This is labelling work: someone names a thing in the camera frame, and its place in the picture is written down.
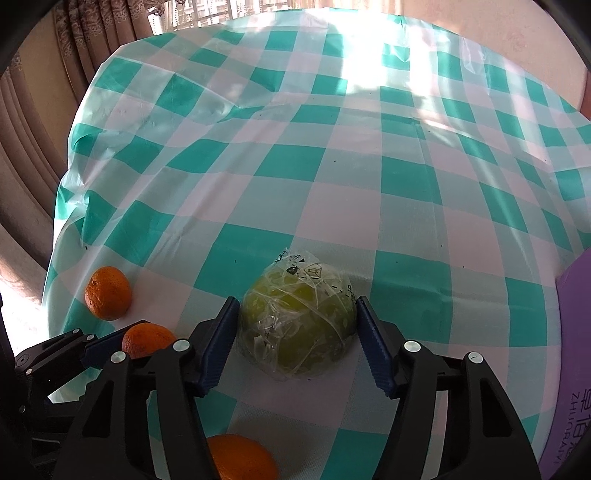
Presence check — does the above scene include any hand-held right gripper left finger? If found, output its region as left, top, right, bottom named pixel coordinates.
left=52, top=296, right=241, bottom=480

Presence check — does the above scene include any plastic-wrapped green apple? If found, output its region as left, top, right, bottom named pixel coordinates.
left=236, top=249, right=358, bottom=381

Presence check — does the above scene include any purple cardboard box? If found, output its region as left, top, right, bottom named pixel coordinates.
left=540, top=247, right=591, bottom=480

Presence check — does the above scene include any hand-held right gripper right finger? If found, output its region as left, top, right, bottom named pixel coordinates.
left=355, top=295, right=543, bottom=480

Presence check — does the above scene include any beige pleated curtain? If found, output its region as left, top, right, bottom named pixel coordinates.
left=0, top=0, right=172, bottom=324

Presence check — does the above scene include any orange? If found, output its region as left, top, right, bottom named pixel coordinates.
left=205, top=434, right=279, bottom=480
left=84, top=266, right=133, bottom=322
left=121, top=323, right=177, bottom=360

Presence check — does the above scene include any teal checked tablecloth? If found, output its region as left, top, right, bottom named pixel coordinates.
left=42, top=7, right=591, bottom=480

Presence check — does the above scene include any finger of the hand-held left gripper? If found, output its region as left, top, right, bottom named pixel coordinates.
left=14, top=329, right=127, bottom=371

